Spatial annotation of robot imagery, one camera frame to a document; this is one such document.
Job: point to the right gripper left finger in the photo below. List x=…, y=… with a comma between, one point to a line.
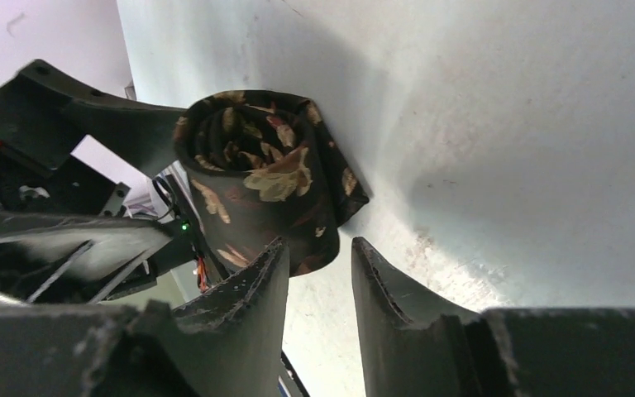
x=226, y=342

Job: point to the black gold floral tie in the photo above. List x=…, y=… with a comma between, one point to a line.
x=263, y=165

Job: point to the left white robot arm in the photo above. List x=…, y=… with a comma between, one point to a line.
x=187, y=243

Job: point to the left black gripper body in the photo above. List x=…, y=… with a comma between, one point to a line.
x=74, y=188

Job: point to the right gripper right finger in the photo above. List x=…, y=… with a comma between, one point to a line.
x=414, y=342

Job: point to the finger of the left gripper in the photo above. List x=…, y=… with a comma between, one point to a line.
x=45, y=114
x=71, y=258

